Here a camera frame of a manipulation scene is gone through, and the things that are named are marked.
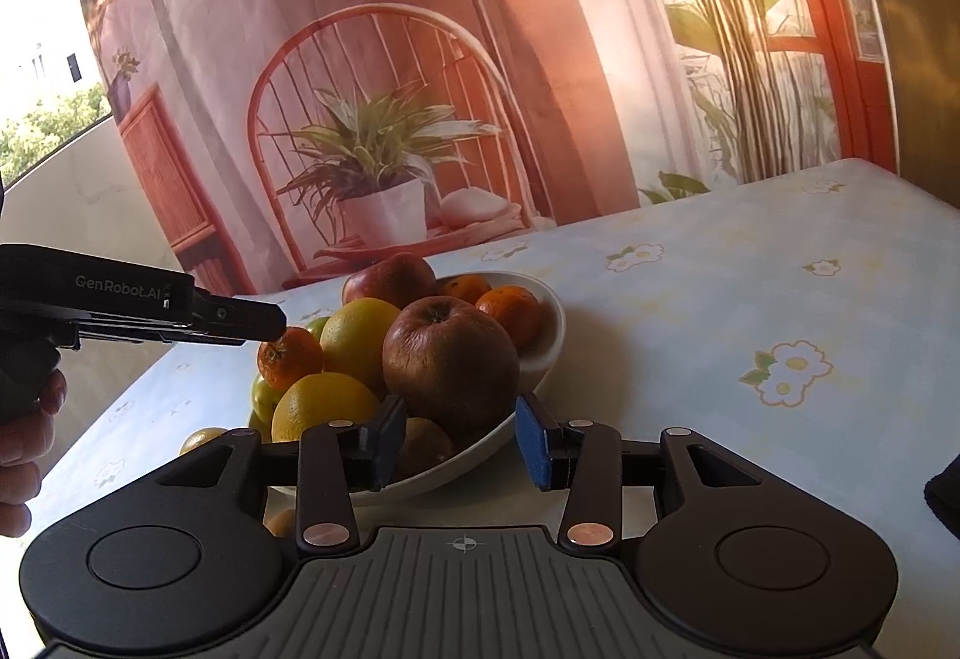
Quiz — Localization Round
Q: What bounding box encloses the cream round plate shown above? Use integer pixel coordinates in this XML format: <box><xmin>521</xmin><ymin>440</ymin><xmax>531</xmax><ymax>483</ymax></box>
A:
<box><xmin>352</xmin><ymin>271</ymin><xmax>566</xmax><ymax>508</ymax></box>

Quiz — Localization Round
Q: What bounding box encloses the dull brownish red apple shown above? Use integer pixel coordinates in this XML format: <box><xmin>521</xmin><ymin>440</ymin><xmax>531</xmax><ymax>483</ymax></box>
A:
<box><xmin>382</xmin><ymin>296</ymin><xmax>519</xmax><ymax>436</ymax></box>

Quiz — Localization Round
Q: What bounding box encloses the yellow lemon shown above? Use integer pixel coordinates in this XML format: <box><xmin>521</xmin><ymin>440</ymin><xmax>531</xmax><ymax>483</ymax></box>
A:
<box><xmin>270</xmin><ymin>372</ymin><xmax>381</xmax><ymax>443</ymax></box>
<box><xmin>319</xmin><ymin>298</ymin><xmax>400</xmax><ymax>396</ymax></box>

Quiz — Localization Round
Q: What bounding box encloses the small orange mandarin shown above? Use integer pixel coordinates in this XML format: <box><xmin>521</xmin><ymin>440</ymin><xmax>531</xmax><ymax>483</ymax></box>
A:
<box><xmin>439</xmin><ymin>274</ymin><xmax>491</xmax><ymax>305</ymax></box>

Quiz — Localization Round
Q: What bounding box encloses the person left hand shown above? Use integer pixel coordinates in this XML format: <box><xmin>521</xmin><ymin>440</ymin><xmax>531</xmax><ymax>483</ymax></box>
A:
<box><xmin>0</xmin><ymin>370</ymin><xmax>67</xmax><ymax>537</ymax></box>

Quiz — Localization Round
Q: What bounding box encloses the wooden cabinet panel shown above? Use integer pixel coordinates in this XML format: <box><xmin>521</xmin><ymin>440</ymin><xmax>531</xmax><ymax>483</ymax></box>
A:
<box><xmin>877</xmin><ymin>0</ymin><xmax>958</xmax><ymax>205</ymax></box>

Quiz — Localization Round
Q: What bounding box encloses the green apple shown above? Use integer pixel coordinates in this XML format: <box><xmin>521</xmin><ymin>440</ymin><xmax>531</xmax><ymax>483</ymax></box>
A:
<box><xmin>306</xmin><ymin>316</ymin><xmax>329</xmax><ymax>339</ymax></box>

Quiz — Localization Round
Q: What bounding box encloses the printed room backdrop cloth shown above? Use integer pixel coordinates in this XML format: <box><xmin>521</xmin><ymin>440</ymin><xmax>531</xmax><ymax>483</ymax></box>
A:
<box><xmin>80</xmin><ymin>0</ymin><xmax>896</xmax><ymax>293</ymax></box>

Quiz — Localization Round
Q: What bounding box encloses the small tan longan fruit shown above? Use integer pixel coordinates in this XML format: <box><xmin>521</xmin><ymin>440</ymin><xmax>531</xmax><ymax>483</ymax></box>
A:
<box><xmin>394</xmin><ymin>417</ymin><xmax>454</xmax><ymax>482</ymax></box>

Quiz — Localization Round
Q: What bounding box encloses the pale yellow-green apple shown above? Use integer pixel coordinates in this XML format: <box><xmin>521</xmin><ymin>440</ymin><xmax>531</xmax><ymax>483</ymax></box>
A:
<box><xmin>251</xmin><ymin>375</ymin><xmax>283</xmax><ymax>425</ymax></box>

